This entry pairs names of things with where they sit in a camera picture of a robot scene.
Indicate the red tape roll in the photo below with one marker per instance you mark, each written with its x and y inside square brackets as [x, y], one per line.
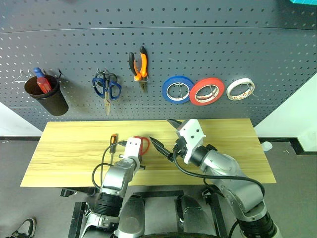
[209, 81]
[147, 146]

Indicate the silver scissors hook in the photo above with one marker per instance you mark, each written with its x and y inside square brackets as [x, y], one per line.
[105, 70]

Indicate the small white plastic cup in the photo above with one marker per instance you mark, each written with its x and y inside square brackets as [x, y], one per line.
[267, 146]

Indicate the black cup holder hook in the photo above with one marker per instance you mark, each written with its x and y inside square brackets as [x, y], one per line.
[60, 72]

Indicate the black baseboard strip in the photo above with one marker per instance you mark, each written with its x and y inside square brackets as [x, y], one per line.
[19, 138]

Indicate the orange black needle-nose pliers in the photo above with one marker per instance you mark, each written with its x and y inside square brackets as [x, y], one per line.
[143, 64]

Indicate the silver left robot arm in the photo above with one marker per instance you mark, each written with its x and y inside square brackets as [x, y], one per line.
[116, 178]

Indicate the dark grey metal pegboard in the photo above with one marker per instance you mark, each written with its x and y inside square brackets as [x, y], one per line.
[198, 49]

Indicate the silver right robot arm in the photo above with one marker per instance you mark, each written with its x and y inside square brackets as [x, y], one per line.
[223, 163]

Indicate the white tape roll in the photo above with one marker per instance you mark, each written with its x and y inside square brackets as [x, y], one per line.
[244, 80]

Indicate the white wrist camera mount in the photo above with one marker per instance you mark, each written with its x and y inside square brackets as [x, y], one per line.
[132, 148]
[192, 138]

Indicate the teal object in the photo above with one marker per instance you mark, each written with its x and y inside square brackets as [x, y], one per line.
[303, 1]

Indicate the silver pliers hook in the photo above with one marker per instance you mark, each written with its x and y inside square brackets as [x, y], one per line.
[141, 80]

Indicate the dark brown plastic cup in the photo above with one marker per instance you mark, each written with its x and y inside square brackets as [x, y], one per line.
[54, 101]

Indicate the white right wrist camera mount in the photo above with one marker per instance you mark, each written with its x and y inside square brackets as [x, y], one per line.
[192, 138]

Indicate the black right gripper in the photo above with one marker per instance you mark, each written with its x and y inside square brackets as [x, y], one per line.
[179, 146]

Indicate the black metal table frame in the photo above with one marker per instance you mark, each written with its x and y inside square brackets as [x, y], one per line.
[158, 194]

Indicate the blue tape roll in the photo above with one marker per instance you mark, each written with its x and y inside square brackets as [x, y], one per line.
[178, 79]

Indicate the black white sneaker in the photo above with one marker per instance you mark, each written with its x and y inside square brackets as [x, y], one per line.
[24, 228]

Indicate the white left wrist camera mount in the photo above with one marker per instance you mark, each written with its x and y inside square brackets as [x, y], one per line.
[132, 148]

